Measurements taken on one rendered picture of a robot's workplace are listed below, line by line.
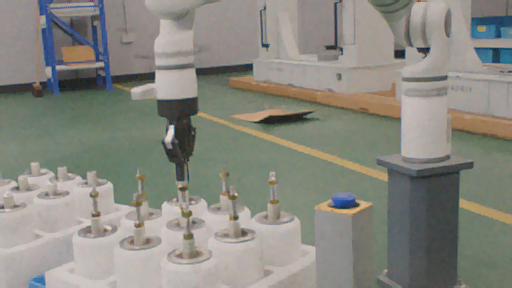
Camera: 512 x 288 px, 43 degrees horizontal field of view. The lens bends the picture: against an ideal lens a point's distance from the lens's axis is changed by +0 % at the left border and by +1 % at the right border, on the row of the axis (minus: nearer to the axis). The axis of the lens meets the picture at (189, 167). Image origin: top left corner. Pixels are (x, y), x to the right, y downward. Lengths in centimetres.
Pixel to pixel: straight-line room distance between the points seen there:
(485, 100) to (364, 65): 126
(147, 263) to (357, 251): 35
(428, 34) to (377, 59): 322
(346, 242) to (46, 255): 69
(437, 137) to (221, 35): 661
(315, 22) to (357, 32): 396
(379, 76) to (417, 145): 321
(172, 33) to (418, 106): 56
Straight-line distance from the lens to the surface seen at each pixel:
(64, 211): 151
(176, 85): 113
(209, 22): 790
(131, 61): 763
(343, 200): 107
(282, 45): 573
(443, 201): 147
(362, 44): 456
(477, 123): 345
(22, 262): 143
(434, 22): 141
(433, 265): 150
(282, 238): 120
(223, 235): 115
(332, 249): 109
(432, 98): 143
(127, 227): 128
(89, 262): 121
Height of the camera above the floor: 62
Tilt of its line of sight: 13 degrees down
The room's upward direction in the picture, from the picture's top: 4 degrees counter-clockwise
